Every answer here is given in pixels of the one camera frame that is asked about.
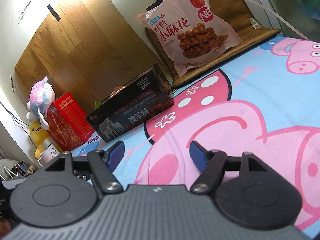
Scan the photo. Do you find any white cable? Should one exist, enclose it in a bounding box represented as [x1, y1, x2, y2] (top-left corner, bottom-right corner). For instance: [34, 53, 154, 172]
[184, 0, 312, 41]

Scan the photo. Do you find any black cardboard storage box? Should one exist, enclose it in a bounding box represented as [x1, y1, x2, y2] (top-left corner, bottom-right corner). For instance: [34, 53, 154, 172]
[86, 64, 174, 142]

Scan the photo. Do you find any brown woven seat mat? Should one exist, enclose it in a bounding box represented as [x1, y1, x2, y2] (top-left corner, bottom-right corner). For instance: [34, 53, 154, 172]
[145, 0, 281, 88]

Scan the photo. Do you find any red gift bag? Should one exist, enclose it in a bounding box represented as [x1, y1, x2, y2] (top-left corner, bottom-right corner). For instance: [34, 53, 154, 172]
[46, 92, 94, 151]

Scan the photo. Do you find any light green snack packet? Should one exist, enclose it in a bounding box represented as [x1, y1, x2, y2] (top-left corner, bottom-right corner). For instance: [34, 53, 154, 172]
[94, 101, 104, 109]

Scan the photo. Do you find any yellow plush toy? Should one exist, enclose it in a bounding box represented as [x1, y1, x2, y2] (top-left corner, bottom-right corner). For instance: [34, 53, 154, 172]
[29, 121, 50, 159]

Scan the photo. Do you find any person's left hand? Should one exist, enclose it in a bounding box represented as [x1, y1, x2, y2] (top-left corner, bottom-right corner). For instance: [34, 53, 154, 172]
[0, 218, 11, 237]

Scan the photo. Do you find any red orange snack packet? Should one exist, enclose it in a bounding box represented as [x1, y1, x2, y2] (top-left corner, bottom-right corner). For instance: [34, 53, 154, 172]
[109, 86, 127, 99]

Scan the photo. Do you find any wooden board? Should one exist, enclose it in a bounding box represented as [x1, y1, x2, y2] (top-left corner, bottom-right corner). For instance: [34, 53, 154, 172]
[13, 0, 159, 113]

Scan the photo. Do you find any white enamel mug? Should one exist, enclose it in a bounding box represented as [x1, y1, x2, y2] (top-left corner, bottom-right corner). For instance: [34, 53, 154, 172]
[37, 143, 61, 167]

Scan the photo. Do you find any white router with antennas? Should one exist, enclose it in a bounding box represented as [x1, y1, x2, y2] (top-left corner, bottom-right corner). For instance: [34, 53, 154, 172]
[0, 159, 30, 180]

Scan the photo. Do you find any pink blue plush toy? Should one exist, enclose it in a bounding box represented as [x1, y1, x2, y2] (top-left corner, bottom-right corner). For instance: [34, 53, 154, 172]
[26, 76, 55, 130]

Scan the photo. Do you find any large pink snack bag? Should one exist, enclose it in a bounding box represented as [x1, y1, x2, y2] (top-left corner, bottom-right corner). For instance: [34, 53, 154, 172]
[137, 0, 242, 76]

